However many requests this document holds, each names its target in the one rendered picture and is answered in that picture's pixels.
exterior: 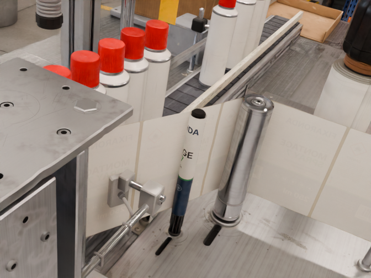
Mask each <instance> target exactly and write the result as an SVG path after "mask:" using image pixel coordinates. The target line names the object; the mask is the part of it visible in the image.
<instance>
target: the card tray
mask: <svg viewBox="0 0 371 278"><path fill-rule="evenodd" d="M300 11H302V12H304V13H303V16H302V18H301V19H300V20H299V21H298V22H300V24H303V27H302V30H301V33H300V36H302V37H304V38H307V39H310V40H314V41H317V42H320V43H323V42H324V41H325V40H326V39H327V37H328V36H329V35H330V34H331V32H332V31H333V29H334V28H335V27H336V26H337V24H338V23H339V22H340V20H341V17H342V14H343V11H340V10H336V9H333V8H329V7H326V6H322V5H319V4H316V3H313V2H309V1H305V0H276V1H275V2H273V3H272V4H270V5H269V8H268V12H267V16H266V18H268V17H269V16H270V15H278V16H281V17H284V18H288V19H291V18H292V17H293V16H295V15H296V14H297V13H299V12H300Z"/></svg>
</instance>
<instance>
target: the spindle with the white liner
mask: <svg viewBox="0 0 371 278"><path fill-rule="evenodd" d="M342 48H343V50H344V52H345V53H346V55H345V57H344V58H341V59H338V60H336V61H335V62H333V64H332V67H331V70H330V73H329V75H328V78H327V80H326V83H325V85H324V88H323V90H322V93H321V96H320V99H319V101H318V103H317V106H316V108H315V111H314V115H315V116H318V117H321V118H323V119H326V120H330V121H333V122H336V123H338V124H341V125H344V126H347V127H350V128H353V129H356V130H359V131H362V132H366V130H367V128H368V126H369V124H370V121H371V0H359V1H358V3H357V5H356V7H355V10H354V12H353V15H352V17H351V20H350V23H349V25H348V28H347V31H346V33H345V35H344V38H343V41H342Z"/></svg>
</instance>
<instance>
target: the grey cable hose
mask: <svg viewBox="0 0 371 278"><path fill-rule="evenodd" d="M36 6H37V7H36V9H37V11H36V12H35V19H36V22H37V26H38V27H40V28H43V29H47V30H55V29H59V28H61V27H62V23H63V14H62V8H61V7H62V1H61V0H36Z"/></svg>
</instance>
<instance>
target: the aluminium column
mask: <svg viewBox="0 0 371 278"><path fill-rule="evenodd" d="M61 1H62V7H61V8H62V14H63V23H62V27H61V65H62V66H64V67H67V68H68V69H69V70H70V63H71V54H72V53H73V52H75V51H79V50H87V51H89V22H90V4H91V0H61ZM100 8H101V0H92V23H91V41H90V51H93V52H95V53H97V54H98V43H99V31H100Z"/></svg>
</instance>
